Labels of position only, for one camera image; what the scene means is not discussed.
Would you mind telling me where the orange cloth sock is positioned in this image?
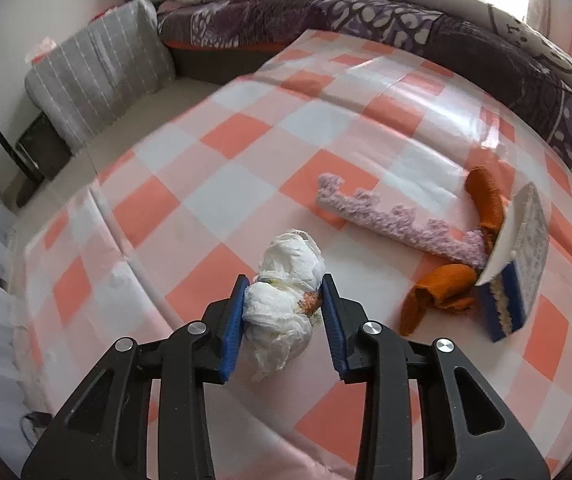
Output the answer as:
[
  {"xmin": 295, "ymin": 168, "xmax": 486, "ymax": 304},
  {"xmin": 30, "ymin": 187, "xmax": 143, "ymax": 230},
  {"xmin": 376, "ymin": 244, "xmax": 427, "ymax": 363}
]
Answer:
[{"xmin": 398, "ymin": 166, "xmax": 505, "ymax": 336}]

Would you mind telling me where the blue white carton box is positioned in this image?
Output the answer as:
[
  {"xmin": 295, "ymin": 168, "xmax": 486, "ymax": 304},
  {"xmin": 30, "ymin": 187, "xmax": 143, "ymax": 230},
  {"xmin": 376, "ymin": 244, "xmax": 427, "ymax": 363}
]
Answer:
[{"xmin": 475, "ymin": 182, "xmax": 548, "ymax": 341}]

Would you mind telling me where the white tissue ball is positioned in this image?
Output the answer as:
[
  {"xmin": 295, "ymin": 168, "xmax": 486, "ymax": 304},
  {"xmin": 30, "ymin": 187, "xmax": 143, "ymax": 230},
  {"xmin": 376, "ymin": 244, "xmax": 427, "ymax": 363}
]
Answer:
[{"xmin": 243, "ymin": 230, "xmax": 326, "ymax": 382}]

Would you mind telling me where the pink fuzzy sock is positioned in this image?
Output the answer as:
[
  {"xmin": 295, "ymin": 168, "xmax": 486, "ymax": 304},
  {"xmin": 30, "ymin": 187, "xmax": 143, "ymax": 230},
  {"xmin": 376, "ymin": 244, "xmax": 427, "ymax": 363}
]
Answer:
[{"xmin": 316, "ymin": 172, "xmax": 488, "ymax": 270}]

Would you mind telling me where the grey checked cushion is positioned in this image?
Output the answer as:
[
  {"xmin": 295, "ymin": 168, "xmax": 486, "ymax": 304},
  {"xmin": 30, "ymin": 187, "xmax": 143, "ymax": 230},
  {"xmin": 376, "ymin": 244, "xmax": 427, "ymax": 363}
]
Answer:
[{"xmin": 24, "ymin": 0, "xmax": 175, "ymax": 153}]

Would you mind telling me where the purple white patterned duvet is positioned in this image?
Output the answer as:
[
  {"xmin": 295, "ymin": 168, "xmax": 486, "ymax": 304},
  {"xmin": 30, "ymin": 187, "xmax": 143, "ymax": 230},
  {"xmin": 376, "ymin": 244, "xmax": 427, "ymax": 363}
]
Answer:
[{"xmin": 158, "ymin": 0, "xmax": 572, "ymax": 174}]

